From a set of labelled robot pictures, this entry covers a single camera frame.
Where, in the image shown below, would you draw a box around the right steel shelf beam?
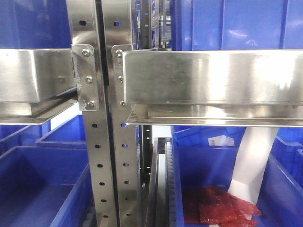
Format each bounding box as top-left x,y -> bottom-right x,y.
122,49 -> 303,127

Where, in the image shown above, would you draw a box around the steel shelf beam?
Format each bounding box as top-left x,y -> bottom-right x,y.
0,48 -> 78,125
122,49 -> 303,127

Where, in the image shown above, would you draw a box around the left steel shelf beam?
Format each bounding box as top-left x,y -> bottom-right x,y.
0,48 -> 78,125

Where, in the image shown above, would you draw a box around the lower middle blue bin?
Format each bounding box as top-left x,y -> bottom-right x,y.
171,126 -> 246,227

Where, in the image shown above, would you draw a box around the blue bin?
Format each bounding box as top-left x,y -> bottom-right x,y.
0,0 -> 71,49
0,147 -> 92,227
256,136 -> 303,227
0,115 -> 86,154
170,0 -> 303,51
171,126 -> 246,227

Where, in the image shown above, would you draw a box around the white label tag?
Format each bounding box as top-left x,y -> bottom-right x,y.
208,135 -> 235,146

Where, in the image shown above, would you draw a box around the lower left rear blue bin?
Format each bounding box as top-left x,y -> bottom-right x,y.
0,115 -> 86,154

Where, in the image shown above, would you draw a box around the right perforated steel upright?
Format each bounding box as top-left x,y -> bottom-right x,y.
102,0 -> 142,227

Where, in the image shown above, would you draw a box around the perforated steel upright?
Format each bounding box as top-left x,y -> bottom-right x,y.
102,0 -> 142,227
67,0 -> 117,227

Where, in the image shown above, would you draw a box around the upper right blue bin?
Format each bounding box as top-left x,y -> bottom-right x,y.
170,0 -> 303,51

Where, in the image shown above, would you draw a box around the red plastic bags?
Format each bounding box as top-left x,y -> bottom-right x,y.
182,185 -> 262,227

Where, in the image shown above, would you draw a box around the left perforated steel upright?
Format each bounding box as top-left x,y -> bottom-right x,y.
67,0 -> 117,227

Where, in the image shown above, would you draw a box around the lower left front blue bin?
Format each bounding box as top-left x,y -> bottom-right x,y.
0,147 -> 92,227

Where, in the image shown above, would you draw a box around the upper left blue bin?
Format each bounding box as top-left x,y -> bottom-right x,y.
0,0 -> 71,49

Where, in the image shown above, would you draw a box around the lower right blue bin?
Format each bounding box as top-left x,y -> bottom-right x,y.
256,136 -> 303,227

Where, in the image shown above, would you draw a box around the metal roller rail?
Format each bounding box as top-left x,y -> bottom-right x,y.
145,138 -> 176,227

